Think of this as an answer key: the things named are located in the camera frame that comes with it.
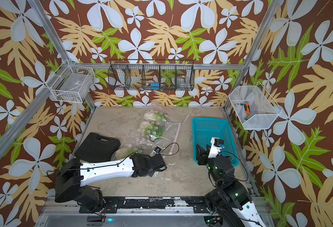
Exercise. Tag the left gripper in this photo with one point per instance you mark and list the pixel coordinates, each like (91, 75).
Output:
(153, 173)

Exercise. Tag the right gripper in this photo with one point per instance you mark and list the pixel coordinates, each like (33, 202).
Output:
(204, 155)

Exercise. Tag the chinese cabbage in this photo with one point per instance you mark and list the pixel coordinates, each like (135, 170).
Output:
(124, 152)
(151, 130)
(156, 117)

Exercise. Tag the zip-top bag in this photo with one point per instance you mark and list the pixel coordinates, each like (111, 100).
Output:
(173, 114)
(170, 133)
(147, 150)

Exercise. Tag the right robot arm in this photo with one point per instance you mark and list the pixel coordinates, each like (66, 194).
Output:
(230, 199)

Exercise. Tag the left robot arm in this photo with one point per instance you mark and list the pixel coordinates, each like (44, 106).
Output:
(74, 179)

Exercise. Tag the teal plastic basket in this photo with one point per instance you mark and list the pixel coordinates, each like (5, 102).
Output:
(206, 128)

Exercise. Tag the black plastic case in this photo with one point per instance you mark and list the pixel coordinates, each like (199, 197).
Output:
(97, 148)

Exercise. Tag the orange black tool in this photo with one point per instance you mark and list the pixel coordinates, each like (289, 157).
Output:
(247, 110)

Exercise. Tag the blue small box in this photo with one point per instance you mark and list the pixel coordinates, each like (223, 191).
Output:
(154, 86)

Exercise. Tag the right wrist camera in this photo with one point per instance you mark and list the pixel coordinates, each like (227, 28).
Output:
(217, 145)

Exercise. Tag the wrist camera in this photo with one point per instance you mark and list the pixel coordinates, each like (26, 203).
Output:
(217, 145)
(156, 151)

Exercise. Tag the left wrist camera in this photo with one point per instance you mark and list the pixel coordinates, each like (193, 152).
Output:
(156, 151)

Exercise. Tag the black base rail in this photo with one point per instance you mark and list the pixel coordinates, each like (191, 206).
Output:
(183, 204)

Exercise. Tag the white wire basket right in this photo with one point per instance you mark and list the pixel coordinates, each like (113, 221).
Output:
(264, 108)

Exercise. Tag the white wire basket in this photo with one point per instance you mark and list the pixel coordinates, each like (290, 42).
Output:
(264, 108)
(71, 82)

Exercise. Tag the black wire basket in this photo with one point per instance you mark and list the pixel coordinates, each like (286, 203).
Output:
(174, 75)

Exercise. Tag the white wire basket left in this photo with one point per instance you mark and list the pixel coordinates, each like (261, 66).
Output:
(71, 82)

